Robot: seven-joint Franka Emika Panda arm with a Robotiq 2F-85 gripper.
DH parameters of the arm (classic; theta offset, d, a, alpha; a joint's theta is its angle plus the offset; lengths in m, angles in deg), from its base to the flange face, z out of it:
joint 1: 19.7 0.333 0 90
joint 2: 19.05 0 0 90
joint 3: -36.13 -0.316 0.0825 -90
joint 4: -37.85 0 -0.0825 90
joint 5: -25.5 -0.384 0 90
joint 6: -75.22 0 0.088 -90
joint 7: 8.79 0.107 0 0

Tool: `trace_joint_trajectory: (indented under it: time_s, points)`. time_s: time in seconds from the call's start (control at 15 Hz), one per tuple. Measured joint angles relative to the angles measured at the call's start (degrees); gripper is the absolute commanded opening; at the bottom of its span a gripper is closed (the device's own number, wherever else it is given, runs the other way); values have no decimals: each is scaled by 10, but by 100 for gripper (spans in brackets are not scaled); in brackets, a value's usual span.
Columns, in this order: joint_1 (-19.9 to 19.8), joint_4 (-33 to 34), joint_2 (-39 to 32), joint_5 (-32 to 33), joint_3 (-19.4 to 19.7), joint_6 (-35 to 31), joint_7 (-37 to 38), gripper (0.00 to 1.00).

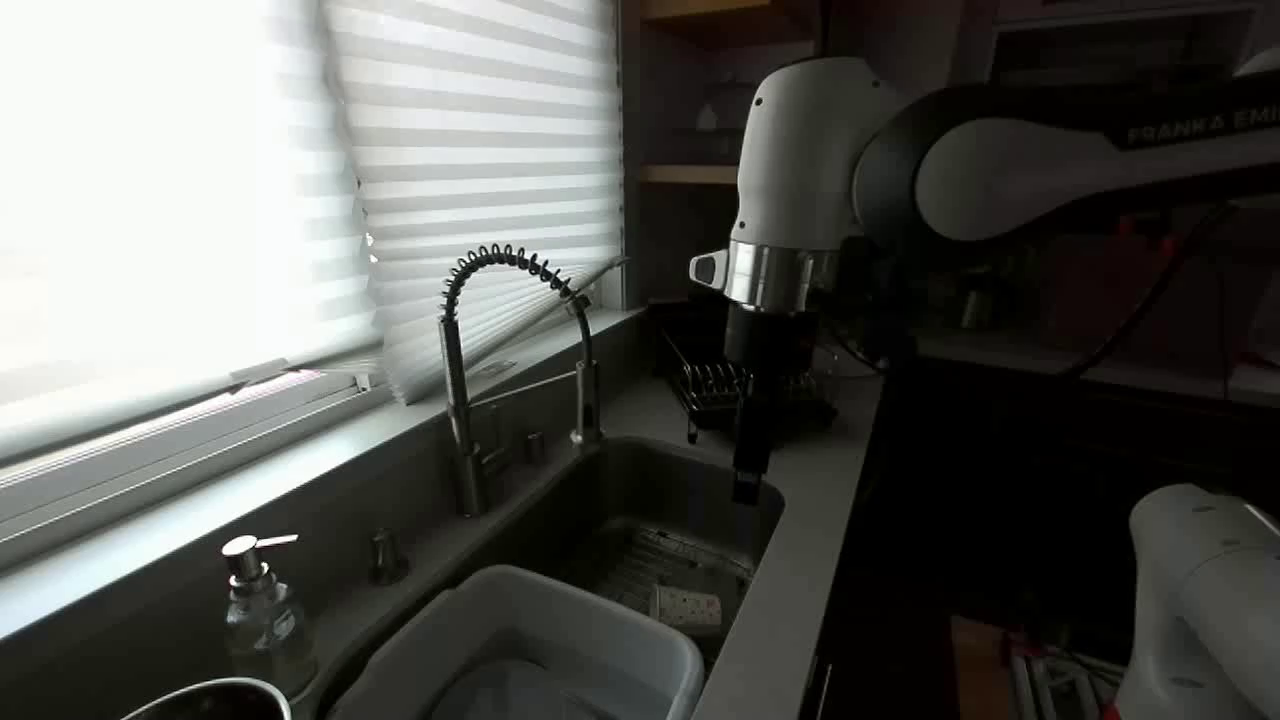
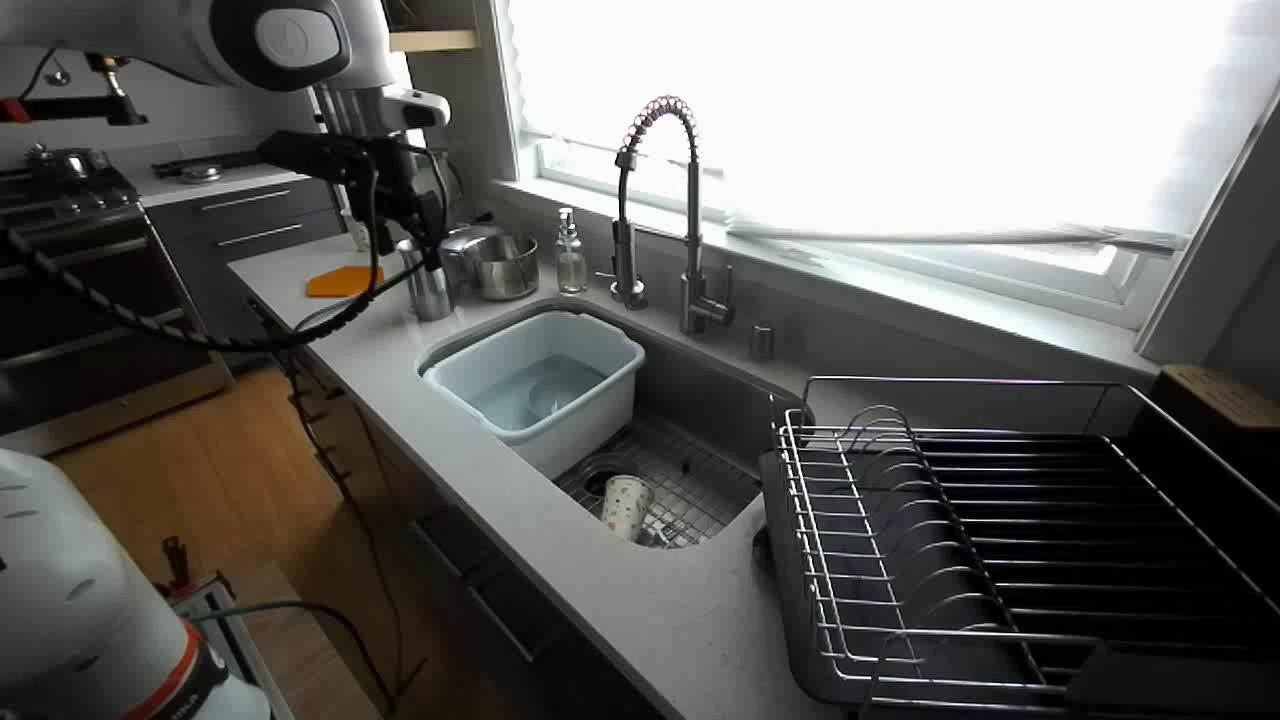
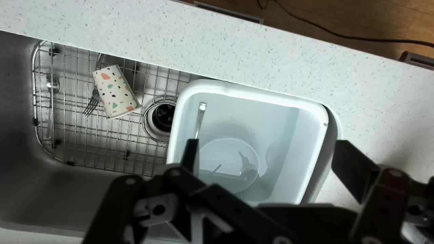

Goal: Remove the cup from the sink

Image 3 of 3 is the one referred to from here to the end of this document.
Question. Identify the white terrazzo pattern cup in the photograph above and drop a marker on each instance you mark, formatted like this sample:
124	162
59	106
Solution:
114	91

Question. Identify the steel kitchen sink basin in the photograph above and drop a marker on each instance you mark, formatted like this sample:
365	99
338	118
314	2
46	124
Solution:
35	190

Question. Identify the round sink drain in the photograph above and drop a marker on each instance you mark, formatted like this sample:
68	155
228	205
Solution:
158	117

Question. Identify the white plastic wash tub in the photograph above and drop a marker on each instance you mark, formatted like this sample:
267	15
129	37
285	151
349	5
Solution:
293	137

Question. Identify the clear bowl in tub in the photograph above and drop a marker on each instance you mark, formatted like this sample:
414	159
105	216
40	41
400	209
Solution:
229	163

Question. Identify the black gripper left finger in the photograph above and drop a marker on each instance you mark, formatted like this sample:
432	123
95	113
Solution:
190	154

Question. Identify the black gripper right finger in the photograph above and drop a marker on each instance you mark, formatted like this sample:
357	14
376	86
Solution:
354	170

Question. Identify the metal utensil in tub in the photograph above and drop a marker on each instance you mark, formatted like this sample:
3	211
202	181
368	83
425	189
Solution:
202	108

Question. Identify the wire sink bottom grid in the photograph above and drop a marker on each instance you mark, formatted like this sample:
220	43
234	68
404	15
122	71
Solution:
61	82

